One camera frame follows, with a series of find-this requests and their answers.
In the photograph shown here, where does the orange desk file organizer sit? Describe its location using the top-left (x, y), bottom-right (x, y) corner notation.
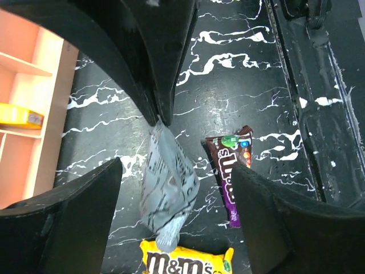
top-left (1, 11), bottom-right (78, 208)

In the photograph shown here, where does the yellow M&M's packet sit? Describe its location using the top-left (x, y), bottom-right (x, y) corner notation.
top-left (140, 240), bottom-right (234, 274)

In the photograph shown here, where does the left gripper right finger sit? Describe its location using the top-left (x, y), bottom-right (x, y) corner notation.
top-left (232, 163), bottom-right (364, 273)

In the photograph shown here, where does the clear silver snack wrapper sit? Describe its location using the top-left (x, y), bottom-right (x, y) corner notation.
top-left (140, 120), bottom-right (200, 253)

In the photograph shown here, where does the small yellow box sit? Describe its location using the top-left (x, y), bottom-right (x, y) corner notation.
top-left (1, 103), bottom-right (44, 130)

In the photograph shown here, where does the purple M&M's packet centre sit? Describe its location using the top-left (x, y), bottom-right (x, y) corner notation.
top-left (204, 125), bottom-right (254, 229)

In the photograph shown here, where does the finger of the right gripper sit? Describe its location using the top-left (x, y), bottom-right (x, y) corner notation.
top-left (123, 0), bottom-right (198, 126)
top-left (1, 1), bottom-right (158, 126)

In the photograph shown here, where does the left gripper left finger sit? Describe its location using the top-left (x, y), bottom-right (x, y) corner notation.
top-left (1, 158), bottom-right (123, 273)

